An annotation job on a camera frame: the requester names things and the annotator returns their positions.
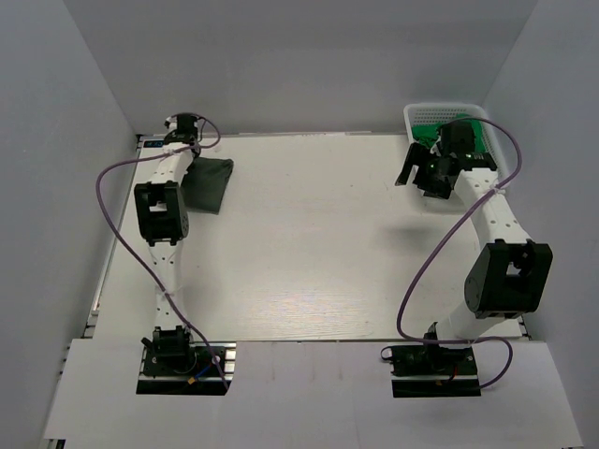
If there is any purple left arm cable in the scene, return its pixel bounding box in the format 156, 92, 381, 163
95, 116, 230, 392

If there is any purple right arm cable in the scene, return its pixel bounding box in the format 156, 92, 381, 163
396, 116, 523, 389

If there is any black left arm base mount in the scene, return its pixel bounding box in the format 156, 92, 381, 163
136, 342, 237, 397

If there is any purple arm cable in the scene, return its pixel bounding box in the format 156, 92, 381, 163
95, 116, 230, 392
396, 116, 523, 389

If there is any blue label sticker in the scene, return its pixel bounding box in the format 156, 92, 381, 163
143, 139, 164, 148

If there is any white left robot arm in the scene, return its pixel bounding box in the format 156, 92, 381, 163
134, 113, 199, 373

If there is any dark grey t-shirt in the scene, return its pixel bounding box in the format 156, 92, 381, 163
182, 157, 234, 214

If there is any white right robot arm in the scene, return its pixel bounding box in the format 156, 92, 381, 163
395, 117, 553, 373

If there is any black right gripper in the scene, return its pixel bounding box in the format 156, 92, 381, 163
396, 142, 452, 200

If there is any green t-shirt in basket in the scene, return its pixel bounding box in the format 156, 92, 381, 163
409, 118, 487, 153

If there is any white plastic mesh basket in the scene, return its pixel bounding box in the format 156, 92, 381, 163
403, 102, 507, 181

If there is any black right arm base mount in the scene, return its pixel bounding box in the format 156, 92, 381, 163
380, 344, 481, 398

